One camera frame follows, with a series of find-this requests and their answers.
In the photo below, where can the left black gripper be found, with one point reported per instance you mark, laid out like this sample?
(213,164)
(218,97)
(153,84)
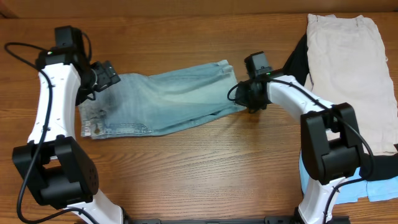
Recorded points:
(106,76)

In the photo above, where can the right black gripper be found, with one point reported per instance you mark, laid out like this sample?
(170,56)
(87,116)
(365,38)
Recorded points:
(244,96)

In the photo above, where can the light blue denim shorts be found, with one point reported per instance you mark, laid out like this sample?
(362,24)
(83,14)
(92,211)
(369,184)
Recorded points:
(160,104)

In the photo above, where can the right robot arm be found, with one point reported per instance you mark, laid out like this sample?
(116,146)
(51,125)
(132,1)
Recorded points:
(331,145)

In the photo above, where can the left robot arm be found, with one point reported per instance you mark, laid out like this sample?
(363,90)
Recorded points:
(54,168)

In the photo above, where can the beige shorts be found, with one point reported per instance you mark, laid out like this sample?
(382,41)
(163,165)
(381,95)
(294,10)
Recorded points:
(348,64)

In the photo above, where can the light blue shirt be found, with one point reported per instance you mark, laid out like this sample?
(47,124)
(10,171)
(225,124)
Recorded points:
(380,190)

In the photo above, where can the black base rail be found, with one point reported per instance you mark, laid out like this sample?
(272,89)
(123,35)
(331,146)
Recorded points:
(211,221)

